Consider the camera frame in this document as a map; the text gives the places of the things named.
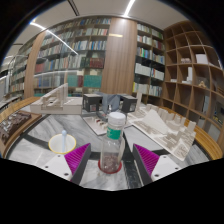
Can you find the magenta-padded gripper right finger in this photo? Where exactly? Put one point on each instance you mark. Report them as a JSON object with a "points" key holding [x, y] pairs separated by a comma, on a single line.
{"points": [[146, 159]]}

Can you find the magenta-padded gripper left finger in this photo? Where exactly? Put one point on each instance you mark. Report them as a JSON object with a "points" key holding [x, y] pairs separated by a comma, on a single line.
{"points": [[77, 159]]}

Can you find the clear bottle with green label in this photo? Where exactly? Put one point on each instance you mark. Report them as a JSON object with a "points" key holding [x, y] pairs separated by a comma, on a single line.
{"points": [[112, 146]]}

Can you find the pale blue spoon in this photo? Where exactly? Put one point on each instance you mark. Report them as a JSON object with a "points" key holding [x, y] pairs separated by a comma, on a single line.
{"points": [[64, 140]]}

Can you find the white cup with yellow rim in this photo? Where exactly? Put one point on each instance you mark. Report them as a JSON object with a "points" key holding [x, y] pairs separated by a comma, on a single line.
{"points": [[55, 145]]}

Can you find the flat round red coaster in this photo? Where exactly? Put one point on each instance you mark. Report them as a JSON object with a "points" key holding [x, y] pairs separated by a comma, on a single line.
{"points": [[117, 170]]}

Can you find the white city block model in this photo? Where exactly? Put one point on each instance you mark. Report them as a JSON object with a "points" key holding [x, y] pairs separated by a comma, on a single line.
{"points": [[163, 128]]}

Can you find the white stepped building model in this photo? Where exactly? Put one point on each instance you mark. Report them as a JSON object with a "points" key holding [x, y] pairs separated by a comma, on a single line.
{"points": [[56, 105]]}

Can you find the black and grey building model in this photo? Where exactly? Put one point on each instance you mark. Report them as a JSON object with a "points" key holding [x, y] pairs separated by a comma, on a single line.
{"points": [[91, 101]]}

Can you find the dark brown site model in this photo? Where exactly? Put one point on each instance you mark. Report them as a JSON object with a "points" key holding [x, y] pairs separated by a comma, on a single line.
{"points": [[13, 125]]}

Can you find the wooden cubby shelf unit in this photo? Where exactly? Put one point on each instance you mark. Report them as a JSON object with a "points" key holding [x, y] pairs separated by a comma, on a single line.
{"points": [[193, 80]]}

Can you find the dark-framed bookshelf with books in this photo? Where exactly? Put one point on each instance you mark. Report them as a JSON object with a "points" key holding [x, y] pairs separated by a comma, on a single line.
{"points": [[148, 63]]}

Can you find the wide wooden bookshelf with books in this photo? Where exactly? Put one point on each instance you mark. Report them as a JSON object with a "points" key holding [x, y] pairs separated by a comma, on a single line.
{"points": [[73, 60]]}

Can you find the narrow wooden bookshelf with books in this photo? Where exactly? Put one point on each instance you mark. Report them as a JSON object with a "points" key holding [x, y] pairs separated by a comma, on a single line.
{"points": [[21, 73]]}

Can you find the linear ceiling light strip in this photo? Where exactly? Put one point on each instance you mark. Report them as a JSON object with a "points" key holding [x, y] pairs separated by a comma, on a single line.
{"points": [[129, 8]]}

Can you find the dark recessed ceiling track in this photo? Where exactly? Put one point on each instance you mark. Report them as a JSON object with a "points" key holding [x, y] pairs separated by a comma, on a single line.
{"points": [[74, 7]]}

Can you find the small gold wall sign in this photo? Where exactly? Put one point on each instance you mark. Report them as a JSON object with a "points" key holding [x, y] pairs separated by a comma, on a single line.
{"points": [[115, 35]]}

